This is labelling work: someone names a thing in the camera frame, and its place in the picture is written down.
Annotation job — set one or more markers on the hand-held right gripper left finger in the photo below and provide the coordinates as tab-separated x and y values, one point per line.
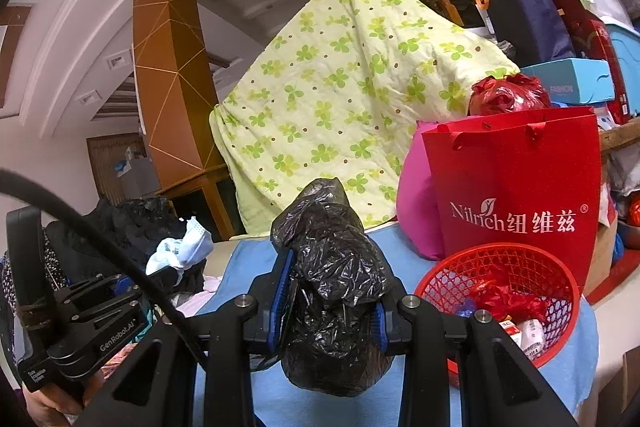
285	277

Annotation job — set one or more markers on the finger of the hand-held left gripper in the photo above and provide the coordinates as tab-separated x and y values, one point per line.
162	279

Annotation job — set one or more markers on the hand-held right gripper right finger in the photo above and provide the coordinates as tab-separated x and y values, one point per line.
379	327

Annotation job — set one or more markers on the black plastic bag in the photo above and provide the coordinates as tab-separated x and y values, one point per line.
335	267

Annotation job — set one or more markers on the orange and white cardboard box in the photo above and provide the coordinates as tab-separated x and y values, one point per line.
511	327

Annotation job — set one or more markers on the red plastic basket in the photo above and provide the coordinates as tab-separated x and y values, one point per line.
500	262

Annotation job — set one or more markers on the long white carton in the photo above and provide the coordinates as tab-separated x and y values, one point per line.
532	334

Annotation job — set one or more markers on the person's left hand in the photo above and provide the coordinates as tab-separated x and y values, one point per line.
55	407

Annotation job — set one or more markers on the blue blanket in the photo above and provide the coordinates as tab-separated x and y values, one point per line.
250	257

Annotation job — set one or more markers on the pale pink cloth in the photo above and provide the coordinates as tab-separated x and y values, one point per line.
200	302

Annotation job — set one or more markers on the black garment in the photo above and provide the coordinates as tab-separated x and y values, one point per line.
130	217

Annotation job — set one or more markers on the wooden cabinet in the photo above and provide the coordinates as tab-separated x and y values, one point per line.
220	207

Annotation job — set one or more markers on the magenta pillow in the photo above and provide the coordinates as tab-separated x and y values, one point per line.
417	207

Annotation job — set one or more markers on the wooden door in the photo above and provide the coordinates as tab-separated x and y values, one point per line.
100	167

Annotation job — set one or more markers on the green clover print quilt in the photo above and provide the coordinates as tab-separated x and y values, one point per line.
340	97

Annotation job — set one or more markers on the red paper gift bag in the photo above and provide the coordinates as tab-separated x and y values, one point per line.
510	167

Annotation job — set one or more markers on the orange wooden pillar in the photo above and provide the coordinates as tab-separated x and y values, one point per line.
170	57

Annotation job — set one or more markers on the brown cardboard box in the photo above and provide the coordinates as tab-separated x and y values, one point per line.
600	252

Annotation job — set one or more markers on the red plastic bag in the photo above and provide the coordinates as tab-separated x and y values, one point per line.
505	94

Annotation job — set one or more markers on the wooden shelf board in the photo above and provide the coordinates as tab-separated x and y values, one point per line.
620	134

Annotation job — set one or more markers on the light blue box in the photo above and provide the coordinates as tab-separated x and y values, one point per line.
575	82

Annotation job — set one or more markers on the dark red box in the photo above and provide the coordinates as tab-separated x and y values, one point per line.
595	47

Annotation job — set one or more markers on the blue storage bin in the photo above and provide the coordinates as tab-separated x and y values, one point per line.
627	57

